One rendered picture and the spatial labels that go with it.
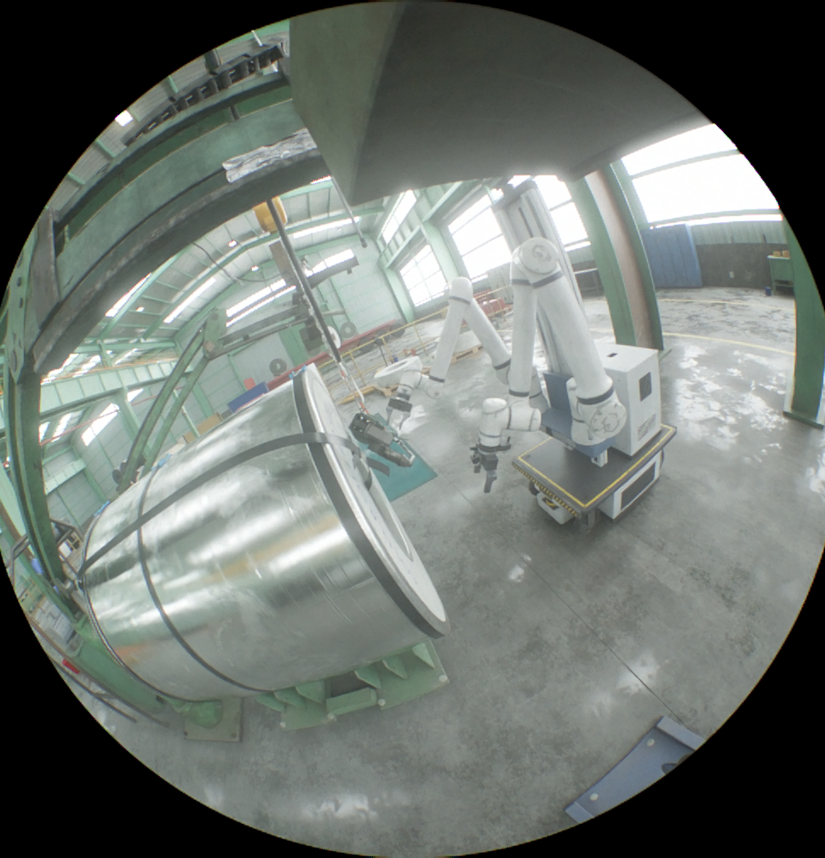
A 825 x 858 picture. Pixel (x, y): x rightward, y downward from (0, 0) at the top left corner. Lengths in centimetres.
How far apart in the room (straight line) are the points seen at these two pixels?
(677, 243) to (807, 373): 719
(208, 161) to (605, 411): 120
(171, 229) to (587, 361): 108
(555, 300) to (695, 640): 148
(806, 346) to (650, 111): 287
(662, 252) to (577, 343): 904
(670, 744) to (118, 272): 191
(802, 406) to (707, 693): 236
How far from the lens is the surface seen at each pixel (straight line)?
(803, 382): 312
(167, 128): 71
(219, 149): 56
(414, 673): 156
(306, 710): 183
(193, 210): 50
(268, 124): 57
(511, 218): 158
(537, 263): 92
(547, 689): 141
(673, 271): 989
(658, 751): 144
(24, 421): 94
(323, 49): 15
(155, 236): 51
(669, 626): 154
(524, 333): 109
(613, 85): 17
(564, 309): 96
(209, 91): 81
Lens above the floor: 139
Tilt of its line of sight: 21 degrees down
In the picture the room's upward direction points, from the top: 25 degrees counter-clockwise
